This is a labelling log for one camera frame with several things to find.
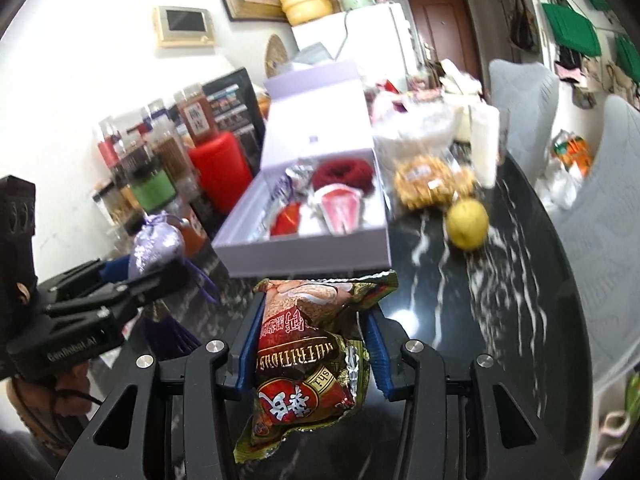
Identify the black coffee bag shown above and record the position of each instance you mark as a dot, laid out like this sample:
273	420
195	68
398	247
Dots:
232	100

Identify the white tumbler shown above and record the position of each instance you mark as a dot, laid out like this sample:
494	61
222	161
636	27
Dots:
485	145

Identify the yellow pear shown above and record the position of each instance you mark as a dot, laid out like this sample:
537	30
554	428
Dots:
467	227

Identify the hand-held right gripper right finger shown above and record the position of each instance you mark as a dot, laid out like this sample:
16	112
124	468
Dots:
377	345

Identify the brown entrance door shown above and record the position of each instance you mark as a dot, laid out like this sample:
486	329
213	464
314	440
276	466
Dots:
445	25

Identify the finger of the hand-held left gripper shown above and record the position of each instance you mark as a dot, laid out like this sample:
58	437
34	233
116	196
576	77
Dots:
155	282
112	266

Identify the red bottle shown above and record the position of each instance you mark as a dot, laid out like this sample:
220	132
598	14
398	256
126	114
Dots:
220	167

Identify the yellow pot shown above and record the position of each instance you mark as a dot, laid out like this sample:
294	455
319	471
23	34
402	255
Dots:
305	2

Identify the green brown snack packet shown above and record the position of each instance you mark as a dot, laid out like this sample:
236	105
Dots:
300	360

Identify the lilac sachet with tassel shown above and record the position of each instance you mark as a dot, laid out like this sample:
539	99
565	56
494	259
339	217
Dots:
155	247

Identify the large grey covered chair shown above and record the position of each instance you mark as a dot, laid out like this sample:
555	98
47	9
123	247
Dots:
600	210

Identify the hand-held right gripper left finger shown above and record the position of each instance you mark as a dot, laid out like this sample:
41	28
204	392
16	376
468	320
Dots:
247	340

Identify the small grey covered chair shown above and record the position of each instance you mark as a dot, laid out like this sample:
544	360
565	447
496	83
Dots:
520	105

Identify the red snack packet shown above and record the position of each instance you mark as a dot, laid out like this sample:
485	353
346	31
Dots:
285	220

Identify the white fridge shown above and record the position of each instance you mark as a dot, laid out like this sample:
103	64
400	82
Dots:
370	40

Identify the purple snack packet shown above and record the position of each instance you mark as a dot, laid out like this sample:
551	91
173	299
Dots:
282	187

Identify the intercom wall panel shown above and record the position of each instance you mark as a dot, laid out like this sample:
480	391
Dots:
182	25

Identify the person's left hand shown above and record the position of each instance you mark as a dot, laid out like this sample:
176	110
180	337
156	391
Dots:
70	380

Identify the white slipper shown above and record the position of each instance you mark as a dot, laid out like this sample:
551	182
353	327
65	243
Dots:
612	427

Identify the group of spice jars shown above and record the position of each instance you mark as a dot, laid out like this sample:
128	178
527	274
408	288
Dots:
152	185

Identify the lilac gift box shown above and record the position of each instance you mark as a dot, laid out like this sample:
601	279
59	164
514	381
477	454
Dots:
320	110

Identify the black hanging handbag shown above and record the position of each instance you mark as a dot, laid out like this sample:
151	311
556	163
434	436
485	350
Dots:
522	25

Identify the dark red fluffy scrunchie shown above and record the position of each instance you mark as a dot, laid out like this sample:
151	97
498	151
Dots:
325	177

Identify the crumpled clear plastic bag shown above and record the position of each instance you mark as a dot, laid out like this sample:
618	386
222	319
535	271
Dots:
312	55

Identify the bag of waffle snacks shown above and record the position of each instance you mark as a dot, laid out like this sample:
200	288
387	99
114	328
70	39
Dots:
430	182

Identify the woven fan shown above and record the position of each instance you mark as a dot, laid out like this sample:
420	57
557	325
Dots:
275	52

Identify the cream water bottle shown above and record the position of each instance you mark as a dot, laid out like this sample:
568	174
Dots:
457	82

